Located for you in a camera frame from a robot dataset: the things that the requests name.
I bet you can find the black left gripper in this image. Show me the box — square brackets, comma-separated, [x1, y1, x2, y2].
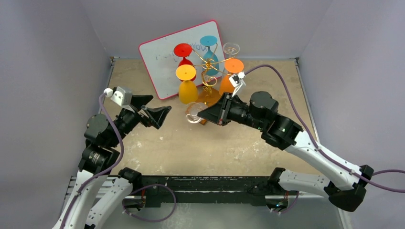
[108, 94, 171, 146]

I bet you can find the yellow plastic wine glass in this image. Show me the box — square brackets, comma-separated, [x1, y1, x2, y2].
[175, 64, 198, 104]

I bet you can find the blue plastic wine glass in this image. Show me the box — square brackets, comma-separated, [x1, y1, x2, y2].
[200, 35, 219, 76]

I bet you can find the orange plastic wine glass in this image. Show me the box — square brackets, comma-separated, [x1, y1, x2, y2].
[219, 58, 244, 96]

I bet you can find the clear wine glass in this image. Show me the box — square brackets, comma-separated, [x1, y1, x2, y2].
[222, 42, 240, 59]

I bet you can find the red plastic wine glass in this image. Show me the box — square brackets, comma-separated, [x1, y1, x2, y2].
[173, 43, 194, 70]

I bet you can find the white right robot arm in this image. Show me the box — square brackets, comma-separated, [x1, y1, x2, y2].
[197, 91, 373, 212]

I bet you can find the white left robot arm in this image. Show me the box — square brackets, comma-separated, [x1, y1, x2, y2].
[55, 89, 171, 229]

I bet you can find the pink framed whiteboard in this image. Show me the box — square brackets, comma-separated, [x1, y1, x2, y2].
[139, 20, 225, 100]

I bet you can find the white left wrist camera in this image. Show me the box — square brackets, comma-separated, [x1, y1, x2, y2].
[104, 86, 134, 112]

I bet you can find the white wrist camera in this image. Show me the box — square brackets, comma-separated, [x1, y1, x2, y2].
[229, 72, 246, 97]
[104, 86, 134, 112]

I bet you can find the gold wire wine glass rack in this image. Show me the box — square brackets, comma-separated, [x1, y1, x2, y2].
[192, 49, 231, 125]

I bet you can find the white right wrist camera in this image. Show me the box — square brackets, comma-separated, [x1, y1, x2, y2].
[229, 72, 246, 97]

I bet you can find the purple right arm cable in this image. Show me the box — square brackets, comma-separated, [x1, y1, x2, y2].
[244, 64, 405, 194]

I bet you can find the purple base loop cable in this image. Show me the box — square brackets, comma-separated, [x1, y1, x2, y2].
[122, 183, 177, 223]

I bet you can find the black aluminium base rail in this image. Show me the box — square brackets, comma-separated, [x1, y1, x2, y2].
[68, 175, 330, 209]

